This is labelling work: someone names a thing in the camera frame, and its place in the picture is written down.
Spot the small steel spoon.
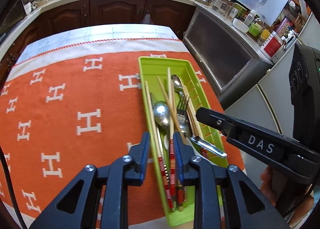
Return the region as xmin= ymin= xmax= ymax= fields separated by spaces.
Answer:
xmin=171 ymin=74 xmax=184 ymax=98

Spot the green plastic utensil tray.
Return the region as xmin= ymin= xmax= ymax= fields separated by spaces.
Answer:
xmin=138 ymin=57 xmax=228 ymax=227

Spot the steel fork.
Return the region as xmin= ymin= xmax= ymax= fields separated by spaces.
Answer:
xmin=176 ymin=95 xmax=189 ymax=124

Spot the orange H-pattern cloth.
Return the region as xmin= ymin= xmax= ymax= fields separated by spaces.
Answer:
xmin=0 ymin=38 xmax=246 ymax=226

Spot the large steel spoon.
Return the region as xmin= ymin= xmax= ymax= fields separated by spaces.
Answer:
xmin=153 ymin=101 xmax=170 ymax=152

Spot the steel soup spoon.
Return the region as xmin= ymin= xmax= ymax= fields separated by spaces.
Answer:
xmin=180 ymin=123 xmax=227 ymax=158

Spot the bamboo chopstick red end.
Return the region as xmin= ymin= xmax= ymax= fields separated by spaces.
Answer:
xmin=167 ymin=67 xmax=176 ymax=209
xmin=156 ymin=76 xmax=186 ymax=144
xmin=144 ymin=81 xmax=175 ymax=212

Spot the white bowl on counter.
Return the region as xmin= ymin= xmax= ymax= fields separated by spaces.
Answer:
xmin=232 ymin=18 xmax=249 ymax=34

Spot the dark wooden chopstick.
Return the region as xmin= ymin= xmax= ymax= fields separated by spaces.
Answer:
xmin=176 ymin=180 xmax=184 ymax=212

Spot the person's right hand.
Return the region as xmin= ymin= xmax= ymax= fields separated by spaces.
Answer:
xmin=260 ymin=166 xmax=315 ymax=226

